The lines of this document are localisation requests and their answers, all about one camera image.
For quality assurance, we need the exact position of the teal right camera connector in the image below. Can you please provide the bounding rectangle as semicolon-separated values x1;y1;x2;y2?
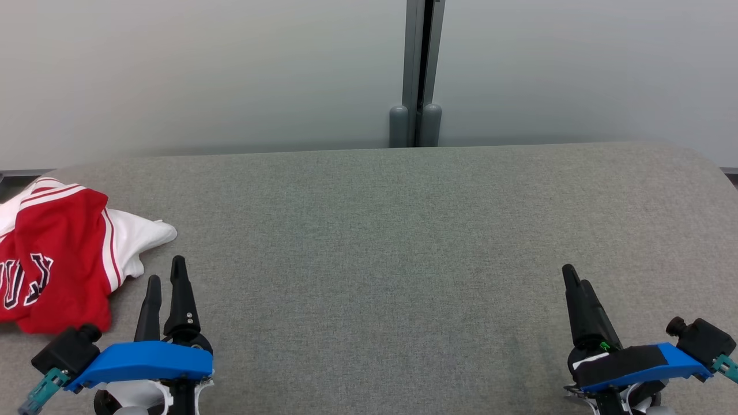
711;354;738;384

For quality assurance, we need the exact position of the teal left camera connector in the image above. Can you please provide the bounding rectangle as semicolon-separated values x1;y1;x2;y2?
17;368;71;415

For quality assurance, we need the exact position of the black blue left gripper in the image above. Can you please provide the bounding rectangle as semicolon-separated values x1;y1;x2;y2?
66;256;214;395

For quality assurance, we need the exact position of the teal camera connector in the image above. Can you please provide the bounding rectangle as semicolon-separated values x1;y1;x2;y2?
17;368;71;415
711;354;738;384

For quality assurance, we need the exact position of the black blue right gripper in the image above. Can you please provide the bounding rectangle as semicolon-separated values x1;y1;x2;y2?
562;264;713;396

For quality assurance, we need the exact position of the grey metal partition post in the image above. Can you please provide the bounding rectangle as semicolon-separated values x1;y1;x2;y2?
389;0;446;149

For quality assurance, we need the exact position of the red white jersey shirt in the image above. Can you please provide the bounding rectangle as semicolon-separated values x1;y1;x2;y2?
0;176;178;335

